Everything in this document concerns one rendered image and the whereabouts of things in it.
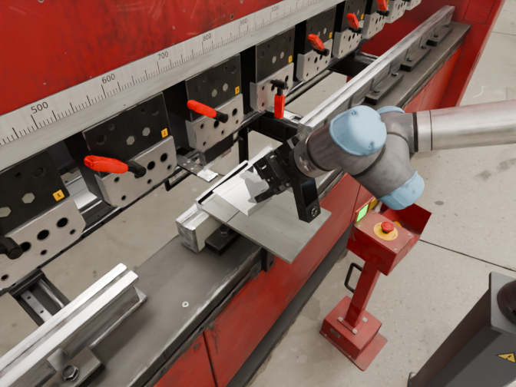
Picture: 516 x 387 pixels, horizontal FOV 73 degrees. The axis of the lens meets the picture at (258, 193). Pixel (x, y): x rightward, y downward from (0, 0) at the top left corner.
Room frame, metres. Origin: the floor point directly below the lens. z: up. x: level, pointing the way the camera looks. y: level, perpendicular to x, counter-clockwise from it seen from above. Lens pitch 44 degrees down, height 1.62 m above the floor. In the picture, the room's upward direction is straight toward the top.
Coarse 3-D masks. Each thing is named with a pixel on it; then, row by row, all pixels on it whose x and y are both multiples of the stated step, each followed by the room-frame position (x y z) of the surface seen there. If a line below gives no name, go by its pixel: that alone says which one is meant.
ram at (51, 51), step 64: (0, 0) 0.40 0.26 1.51; (64, 0) 0.45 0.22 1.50; (128, 0) 0.52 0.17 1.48; (192, 0) 0.61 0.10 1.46; (256, 0) 0.74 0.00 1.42; (320, 0) 0.94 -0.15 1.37; (0, 64) 0.37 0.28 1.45; (64, 64) 0.43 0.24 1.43; (192, 64) 0.59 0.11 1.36; (64, 128) 0.40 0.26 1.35
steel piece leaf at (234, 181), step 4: (236, 176) 0.71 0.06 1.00; (228, 180) 0.69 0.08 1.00; (232, 180) 0.69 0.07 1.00; (236, 180) 0.69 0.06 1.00; (240, 180) 0.69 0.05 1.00; (224, 184) 0.68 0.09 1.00; (228, 184) 0.68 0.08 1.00; (232, 184) 0.68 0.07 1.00; (236, 184) 0.68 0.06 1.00; (216, 188) 0.66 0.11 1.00; (220, 188) 0.66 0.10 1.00; (224, 188) 0.66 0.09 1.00; (228, 188) 0.66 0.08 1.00; (232, 188) 0.66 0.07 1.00; (216, 192) 0.65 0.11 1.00; (220, 192) 0.65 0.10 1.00; (224, 192) 0.65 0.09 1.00; (220, 196) 0.64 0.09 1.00
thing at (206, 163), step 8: (232, 136) 0.71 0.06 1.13; (216, 144) 0.66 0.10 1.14; (224, 144) 0.69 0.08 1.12; (232, 144) 0.71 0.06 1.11; (200, 152) 0.64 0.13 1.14; (208, 152) 0.64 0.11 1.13; (216, 152) 0.66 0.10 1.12; (224, 152) 0.70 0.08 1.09; (200, 160) 0.64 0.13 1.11; (208, 160) 0.64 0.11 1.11; (216, 160) 0.67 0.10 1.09
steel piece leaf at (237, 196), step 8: (240, 184) 0.68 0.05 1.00; (232, 192) 0.65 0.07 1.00; (240, 192) 0.65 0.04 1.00; (248, 192) 0.65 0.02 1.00; (232, 200) 0.62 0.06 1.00; (240, 200) 0.62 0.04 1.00; (264, 200) 0.61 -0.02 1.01; (240, 208) 0.59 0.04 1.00; (248, 208) 0.59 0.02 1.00; (256, 208) 0.59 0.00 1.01; (248, 216) 0.57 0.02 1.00
